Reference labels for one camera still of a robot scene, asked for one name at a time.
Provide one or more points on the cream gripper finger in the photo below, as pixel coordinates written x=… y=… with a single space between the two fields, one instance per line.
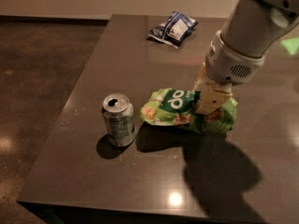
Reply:
x=200 y=82
x=212 y=95

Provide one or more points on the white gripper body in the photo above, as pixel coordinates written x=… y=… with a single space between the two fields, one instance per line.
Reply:
x=229 y=64

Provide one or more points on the silver green 7up can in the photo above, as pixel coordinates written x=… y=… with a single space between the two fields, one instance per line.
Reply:
x=118 y=114

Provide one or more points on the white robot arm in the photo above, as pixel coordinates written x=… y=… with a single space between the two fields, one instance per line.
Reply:
x=238 y=49

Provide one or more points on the blue white chip bag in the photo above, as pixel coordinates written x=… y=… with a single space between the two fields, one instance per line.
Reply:
x=174 y=30

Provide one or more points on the green rice chip bag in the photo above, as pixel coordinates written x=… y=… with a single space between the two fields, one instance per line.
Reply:
x=175 y=108

